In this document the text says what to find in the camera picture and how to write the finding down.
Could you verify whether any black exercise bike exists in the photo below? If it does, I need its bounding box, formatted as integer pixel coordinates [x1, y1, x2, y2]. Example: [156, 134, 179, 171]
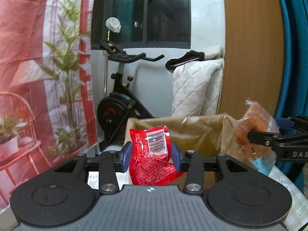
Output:
[97, 17, 164, 151]

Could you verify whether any wooden board panel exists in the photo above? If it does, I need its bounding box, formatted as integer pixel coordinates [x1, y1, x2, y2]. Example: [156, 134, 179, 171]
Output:
[219, 0, 284, 119]

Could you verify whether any teal curtain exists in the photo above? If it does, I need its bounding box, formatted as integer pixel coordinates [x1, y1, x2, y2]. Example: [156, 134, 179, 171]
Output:
[274, 0, 308, 193]

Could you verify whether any brown cardboard box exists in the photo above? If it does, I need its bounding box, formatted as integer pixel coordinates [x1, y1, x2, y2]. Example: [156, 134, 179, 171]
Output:
[125, 112, 256, 171]

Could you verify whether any red snack packet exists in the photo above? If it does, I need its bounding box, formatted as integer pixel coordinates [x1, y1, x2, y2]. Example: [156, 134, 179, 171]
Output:
[130, 126, 184, 186]

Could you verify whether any white quilted blanket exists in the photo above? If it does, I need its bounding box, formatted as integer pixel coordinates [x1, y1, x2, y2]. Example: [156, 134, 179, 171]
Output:
[171, 45, 224, 116]

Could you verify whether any green checked tablecloth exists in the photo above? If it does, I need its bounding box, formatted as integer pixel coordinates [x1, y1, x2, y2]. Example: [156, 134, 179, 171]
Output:
[268, 166, 308, 230]

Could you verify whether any orange clear-wrapped snack packet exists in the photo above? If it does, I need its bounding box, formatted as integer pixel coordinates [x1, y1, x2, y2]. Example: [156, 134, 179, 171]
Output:
[233, 100, 279, 163]

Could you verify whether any red printed backdrop cloth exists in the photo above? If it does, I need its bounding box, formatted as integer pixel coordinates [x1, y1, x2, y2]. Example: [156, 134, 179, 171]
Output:
[1, 0, 98, 210]

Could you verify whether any dark window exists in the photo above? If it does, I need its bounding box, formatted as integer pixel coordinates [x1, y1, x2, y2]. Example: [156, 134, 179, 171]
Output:
[91, 0, 191, 50]

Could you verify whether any black fuzzy garment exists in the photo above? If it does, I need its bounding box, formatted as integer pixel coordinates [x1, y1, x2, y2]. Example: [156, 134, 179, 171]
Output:
[165, 50, 205, 71]

